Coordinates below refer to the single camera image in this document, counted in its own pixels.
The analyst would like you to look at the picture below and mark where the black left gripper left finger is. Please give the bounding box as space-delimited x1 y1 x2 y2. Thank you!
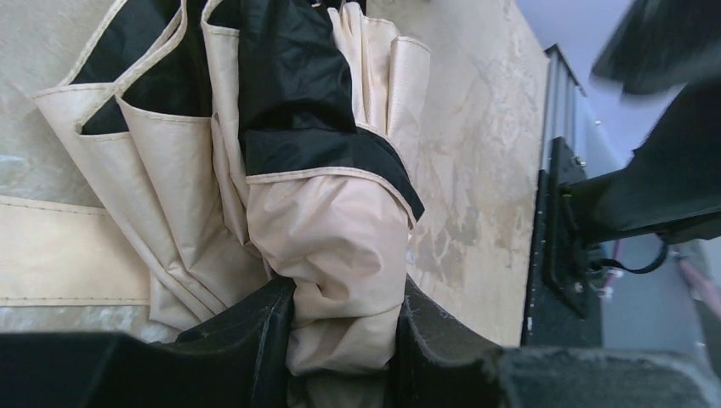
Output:
1 278 295 407

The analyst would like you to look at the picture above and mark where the beige folding umbrella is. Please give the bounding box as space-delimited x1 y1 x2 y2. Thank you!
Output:
1 1 430 407

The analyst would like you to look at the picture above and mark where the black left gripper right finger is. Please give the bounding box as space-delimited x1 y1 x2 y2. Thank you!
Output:
389 279 720 407

